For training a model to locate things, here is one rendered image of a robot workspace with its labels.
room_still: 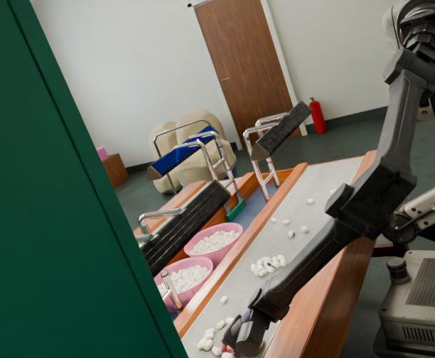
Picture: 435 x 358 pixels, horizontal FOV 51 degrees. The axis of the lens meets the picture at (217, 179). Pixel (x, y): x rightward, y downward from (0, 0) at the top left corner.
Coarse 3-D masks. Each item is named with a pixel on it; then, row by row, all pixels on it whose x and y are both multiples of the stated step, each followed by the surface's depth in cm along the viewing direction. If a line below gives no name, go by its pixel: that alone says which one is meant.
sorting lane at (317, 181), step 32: (352, 160) 234; (320, 192) 208; (288, 224) 188; (320, 224) 178; (256, 256) 172; (288, 256) 163; (224, 288) 158; (256, 288) 151; (224, 320) 140; (192, 352) 131
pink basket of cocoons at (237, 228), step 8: (224, 224) 205; (232, 224) 202; (200, 232) 206; (208, 232) 207; (240, 232) 197; (192, 240) 203; (184, 248) 195; (192, 248) 201; (224, 248) 182; (192, 256) 189; (216, 256) 184; (224, 256) 185; (216, 264) 186
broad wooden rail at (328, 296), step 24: (360, 168) 211; (360, 240) 166; (336, 264) 143; (360, 264) 161; (312, 288) 135; (336, 288) 138; (360, 288) 157; (312, 312) 125; (336, 312) 135; (288, 336) 119; (312, 336) 118; (336, 336) 132
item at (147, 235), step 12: (144, 216) 139; (156, 216) 136; (168, 216) 134; (144, 228) 141; (144, 240) 121; (156, 240) 120; (168, 276) 147; (168, 288) 147; (180, 300) 151; (180, 312) 150
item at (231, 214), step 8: (192, 136) 238; (200, 136) 235; (216, 136) 231; (184, 144) 224; (192, 144) 221; (200, 144) 219; (224, 152) 234; (208, 160) 221; (224, 160) 233; (216, 168) 226; (216, 176) 224; (232, 176) 238; (232, 184) 239; (240, 200) 241; (224, 208) 229; (232, 208) 236; (240, 208) 239; (232, 216) 231
